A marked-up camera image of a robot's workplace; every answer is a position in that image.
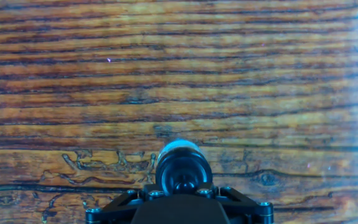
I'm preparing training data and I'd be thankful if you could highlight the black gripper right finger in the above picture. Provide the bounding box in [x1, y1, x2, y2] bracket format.
[196, 185, 275, 224]

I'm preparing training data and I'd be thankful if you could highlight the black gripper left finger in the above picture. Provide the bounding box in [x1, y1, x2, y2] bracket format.
[85, 183, 169, 224]

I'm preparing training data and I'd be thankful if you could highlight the black knobbed jar lid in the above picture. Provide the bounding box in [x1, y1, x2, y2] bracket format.
[155, 147, 213, 196]

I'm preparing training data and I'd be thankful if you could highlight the clear glass jar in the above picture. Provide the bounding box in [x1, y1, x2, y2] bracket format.
[157, 138, 204, 158]

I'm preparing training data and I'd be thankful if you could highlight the wood grain table mat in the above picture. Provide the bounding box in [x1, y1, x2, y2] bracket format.
[0, 0, 358, 224]

